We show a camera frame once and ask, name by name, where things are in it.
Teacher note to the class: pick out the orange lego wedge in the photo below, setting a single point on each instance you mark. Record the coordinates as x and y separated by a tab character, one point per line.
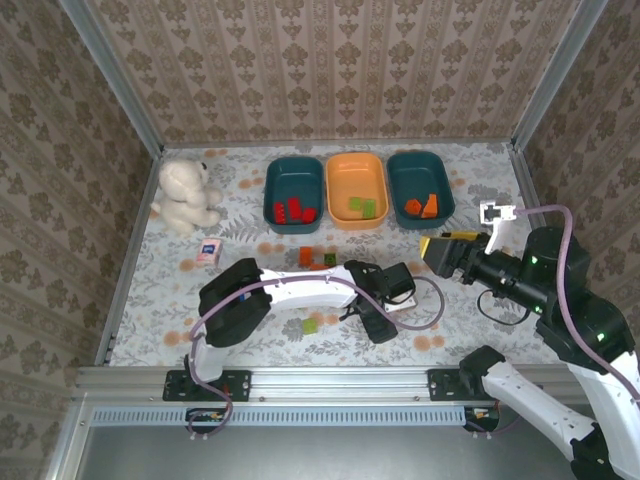
430	207

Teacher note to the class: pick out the green lego brick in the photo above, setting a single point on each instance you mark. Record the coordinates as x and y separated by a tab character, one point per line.
355	203
309	326
329	258
369	209

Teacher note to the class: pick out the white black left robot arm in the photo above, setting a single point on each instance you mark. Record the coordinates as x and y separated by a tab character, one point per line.
300	290

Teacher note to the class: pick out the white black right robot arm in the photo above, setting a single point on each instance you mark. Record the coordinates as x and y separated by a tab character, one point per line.
510	395

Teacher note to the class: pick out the floral tablecloth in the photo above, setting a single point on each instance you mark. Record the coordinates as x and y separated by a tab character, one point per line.
350	350

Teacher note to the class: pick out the teal plastic container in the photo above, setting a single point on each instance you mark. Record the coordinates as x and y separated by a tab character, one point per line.
420	172
292	175

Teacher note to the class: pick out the orange plastic container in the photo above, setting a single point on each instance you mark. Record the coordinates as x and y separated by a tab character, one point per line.
355	175

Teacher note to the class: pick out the grey metal panel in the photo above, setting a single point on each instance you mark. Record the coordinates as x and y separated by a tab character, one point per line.
325	455

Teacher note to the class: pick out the pink tissue pack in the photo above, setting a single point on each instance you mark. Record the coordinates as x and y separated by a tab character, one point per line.
209	251

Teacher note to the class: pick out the white teddy bear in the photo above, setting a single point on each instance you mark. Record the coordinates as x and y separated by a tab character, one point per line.
182	195

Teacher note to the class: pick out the aluminium mounting rail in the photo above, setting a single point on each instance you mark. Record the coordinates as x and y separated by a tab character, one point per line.
340	382

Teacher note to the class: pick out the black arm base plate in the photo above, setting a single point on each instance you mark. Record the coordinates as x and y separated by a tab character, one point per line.
442	384
240	385

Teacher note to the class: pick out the aluminium side rail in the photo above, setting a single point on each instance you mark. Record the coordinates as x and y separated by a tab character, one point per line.
131	250
531	190

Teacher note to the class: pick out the aluminium wall rail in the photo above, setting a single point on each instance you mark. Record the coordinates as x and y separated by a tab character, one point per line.
340	143

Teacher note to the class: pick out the aluminium frame post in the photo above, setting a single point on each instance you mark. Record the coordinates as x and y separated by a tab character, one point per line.
115	75
556	75

